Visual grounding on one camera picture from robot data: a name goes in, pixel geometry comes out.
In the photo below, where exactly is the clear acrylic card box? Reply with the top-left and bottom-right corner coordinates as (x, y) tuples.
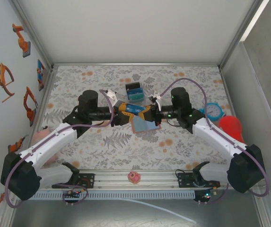
(125, 81), (147, 104)

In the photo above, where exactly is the blue card white print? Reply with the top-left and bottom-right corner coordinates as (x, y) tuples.
(124, 103), (148, 114)

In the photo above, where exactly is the teal VIP card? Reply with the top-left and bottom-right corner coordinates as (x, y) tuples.
(128, 91), (145, 101)

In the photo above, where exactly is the black card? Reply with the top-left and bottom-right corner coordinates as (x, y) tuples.
(125, 81), (141, 90)

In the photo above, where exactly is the blue alarm clock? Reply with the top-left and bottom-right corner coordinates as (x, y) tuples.
(199, 102), (224, 121)

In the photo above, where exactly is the floral table mat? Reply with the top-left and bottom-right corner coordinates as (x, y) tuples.
(42, 65), (248, 170)

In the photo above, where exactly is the pink plush doll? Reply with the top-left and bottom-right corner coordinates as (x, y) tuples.
(32, 126), (64, 169)

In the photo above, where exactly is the red plastic toy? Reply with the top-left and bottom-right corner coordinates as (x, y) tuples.
(218, 115), (246, 145)

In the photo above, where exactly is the pink donut toy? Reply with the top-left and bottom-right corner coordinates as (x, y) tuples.
(128, 171), (142, 184)

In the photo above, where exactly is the white plastic tube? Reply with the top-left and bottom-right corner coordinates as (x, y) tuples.
(116, 198), (197, 224)

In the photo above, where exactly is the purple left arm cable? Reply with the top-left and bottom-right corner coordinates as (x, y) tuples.
(4, 89), (115, 209)

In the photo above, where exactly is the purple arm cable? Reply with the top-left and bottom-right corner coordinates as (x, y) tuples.
(160, 78), (271, 206)
(4, 89), (115, 209)

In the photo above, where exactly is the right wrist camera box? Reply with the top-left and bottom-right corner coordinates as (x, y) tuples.
(147, 90), (162, 111)

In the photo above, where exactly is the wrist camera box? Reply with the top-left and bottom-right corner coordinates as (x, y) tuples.
(147, 90), (162, 111)
(102, 89), (121, 105)

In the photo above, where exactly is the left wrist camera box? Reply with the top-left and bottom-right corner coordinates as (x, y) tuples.
(102, 89), (121, 105)

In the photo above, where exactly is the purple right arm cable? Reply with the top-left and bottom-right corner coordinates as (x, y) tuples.
(160, 78), (271, 206)

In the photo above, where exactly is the aluminium frame rail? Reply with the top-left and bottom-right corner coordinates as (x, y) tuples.
(52, 62), (221, 69)
(21, 67), (58, 172)
(219, 67), (253, 171)
(7, 169), (270, 190)

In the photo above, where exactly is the blue orange rail sticker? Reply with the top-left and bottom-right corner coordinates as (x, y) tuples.
(36, 59), (46, 92)

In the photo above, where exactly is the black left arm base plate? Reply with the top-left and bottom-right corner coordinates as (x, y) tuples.
(52, 173), (96, 189)

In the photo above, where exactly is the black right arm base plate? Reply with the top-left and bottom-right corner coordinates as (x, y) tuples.
(177, 171), (221, 189)

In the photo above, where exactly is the white slotted cable duct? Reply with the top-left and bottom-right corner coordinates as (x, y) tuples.
(35, 191), (196, 200)

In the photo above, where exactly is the aluminium frame post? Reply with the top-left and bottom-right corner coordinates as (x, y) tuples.
(9, 0), (54, 69)
(219, 0), (268, 69)

